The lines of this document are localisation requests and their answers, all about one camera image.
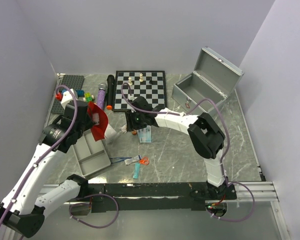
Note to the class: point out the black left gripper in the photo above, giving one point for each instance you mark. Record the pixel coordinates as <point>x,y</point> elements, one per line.
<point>89,123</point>

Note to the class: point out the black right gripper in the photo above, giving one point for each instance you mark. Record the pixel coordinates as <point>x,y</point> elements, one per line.
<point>131,124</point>

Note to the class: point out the small clear white packet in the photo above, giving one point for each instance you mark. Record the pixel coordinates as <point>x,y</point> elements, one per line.
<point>96,118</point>

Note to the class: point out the bag of cotton swabs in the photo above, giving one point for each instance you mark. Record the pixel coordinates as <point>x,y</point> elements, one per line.
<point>123,129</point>

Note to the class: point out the red first aid pouch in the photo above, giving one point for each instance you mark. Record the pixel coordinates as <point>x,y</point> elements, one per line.
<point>98,131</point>

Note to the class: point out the blue plastic tweezers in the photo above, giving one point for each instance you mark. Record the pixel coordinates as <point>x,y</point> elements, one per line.
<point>115,160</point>

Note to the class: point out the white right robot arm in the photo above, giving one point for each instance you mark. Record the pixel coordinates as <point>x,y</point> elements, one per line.
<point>206,136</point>

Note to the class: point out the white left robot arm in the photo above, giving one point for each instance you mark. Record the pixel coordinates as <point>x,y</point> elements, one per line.
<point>23,210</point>

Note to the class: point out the colourful lego car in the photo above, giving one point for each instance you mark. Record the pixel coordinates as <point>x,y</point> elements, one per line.
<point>88,97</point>

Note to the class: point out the light blue mask packet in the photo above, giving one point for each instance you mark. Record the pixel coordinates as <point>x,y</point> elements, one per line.
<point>145,134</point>

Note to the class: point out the blue lego brick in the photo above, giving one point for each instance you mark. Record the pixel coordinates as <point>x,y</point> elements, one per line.
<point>80,93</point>

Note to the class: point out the white chess pawn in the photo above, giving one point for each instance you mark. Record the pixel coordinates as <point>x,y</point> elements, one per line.
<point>130,81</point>

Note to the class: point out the lower grey lego baseplate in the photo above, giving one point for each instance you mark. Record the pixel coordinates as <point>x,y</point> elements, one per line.
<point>57,107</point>

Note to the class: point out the grey lego baseplate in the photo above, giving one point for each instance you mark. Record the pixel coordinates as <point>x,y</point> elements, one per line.
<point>57,107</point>
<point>73,81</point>

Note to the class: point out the purple glitter microphone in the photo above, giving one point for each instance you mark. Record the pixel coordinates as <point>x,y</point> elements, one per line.
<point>101,95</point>

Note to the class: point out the grey plastic tray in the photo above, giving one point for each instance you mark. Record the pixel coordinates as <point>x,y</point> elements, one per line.
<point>91,155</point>

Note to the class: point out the white chess queen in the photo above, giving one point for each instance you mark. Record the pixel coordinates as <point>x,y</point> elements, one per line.
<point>141,79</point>

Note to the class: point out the black white chessboard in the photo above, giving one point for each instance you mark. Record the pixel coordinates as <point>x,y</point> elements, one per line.
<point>155,94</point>

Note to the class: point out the upper grey lego baseplate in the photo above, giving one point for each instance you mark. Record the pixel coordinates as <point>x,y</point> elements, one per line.
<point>73,81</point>

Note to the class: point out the orange scissors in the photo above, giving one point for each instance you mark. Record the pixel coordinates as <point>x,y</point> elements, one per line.
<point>144,161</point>

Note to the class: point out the teal sachet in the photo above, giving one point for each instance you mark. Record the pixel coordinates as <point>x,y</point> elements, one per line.
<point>136,171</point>

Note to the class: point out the grey metal case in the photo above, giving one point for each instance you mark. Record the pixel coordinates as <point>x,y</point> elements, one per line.
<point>214,77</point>

